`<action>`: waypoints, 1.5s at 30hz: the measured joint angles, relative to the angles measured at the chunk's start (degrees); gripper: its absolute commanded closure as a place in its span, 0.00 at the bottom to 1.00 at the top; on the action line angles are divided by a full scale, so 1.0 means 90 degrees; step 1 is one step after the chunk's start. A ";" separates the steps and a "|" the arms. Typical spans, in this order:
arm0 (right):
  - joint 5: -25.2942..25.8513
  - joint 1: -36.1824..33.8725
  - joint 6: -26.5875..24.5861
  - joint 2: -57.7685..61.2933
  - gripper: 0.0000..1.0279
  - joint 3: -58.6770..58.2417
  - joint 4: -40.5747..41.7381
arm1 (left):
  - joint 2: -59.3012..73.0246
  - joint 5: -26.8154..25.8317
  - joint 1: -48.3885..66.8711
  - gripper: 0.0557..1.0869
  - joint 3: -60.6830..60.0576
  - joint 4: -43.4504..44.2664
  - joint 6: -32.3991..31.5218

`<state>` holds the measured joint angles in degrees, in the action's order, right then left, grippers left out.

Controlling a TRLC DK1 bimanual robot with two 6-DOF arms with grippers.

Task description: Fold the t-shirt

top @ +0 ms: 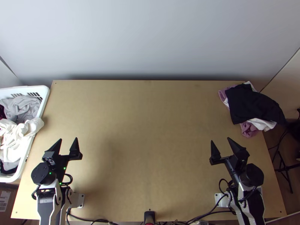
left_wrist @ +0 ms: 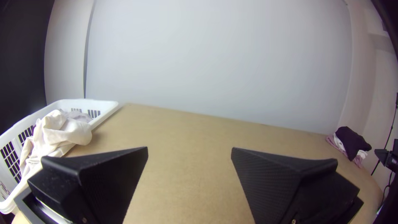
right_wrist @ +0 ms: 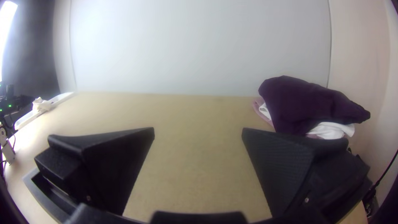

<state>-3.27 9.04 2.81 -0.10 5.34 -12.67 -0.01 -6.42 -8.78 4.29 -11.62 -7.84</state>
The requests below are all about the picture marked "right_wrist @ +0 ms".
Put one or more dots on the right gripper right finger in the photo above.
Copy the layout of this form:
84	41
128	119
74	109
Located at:
286	174

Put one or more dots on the white laundry basket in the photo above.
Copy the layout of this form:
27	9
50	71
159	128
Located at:
59	99

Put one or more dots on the pile of folded clothes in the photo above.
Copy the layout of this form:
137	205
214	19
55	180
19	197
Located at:
298	102

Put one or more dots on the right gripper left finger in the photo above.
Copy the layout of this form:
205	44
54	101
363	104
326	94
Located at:
102	168

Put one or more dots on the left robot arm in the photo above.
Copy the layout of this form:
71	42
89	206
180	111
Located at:
14	104

